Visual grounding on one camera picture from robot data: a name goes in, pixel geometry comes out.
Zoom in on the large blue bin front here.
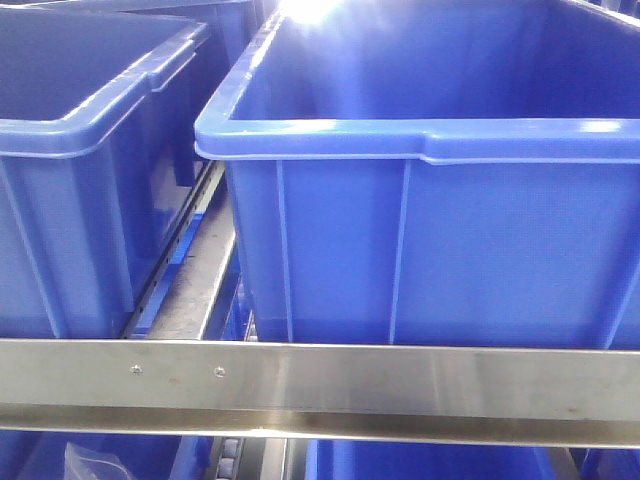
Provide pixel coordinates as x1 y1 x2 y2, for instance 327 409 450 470
195 1 639 350

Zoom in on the steel shelf front rail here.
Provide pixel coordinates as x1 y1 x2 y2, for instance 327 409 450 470
1 339 639 448

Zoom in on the clear plastic bag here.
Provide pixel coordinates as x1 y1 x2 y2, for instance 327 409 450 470
63 443 121 479

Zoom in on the blue bin left front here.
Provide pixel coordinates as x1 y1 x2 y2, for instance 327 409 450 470
1 7 209 338

